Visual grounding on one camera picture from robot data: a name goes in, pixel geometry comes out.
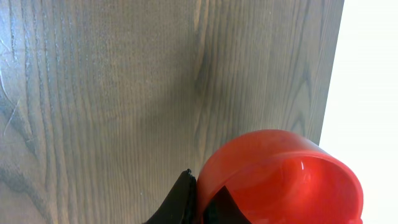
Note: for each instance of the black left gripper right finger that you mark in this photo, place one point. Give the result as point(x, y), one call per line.
point(223, 210)

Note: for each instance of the red plastic measuring scoop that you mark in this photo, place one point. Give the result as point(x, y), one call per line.
point(276, 176)

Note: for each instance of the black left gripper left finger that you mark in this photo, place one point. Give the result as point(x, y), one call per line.
point(179, 206)

